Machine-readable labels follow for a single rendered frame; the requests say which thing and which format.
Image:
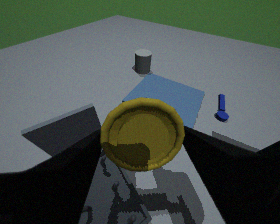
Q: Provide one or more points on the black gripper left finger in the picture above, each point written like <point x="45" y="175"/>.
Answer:
<point x="54" y="191"/>

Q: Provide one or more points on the olive yellow round plate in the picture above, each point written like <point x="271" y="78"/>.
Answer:
<point x="142" y="134"/>

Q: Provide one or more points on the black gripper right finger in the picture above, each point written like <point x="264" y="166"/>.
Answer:
<point x="244" y="185"/>

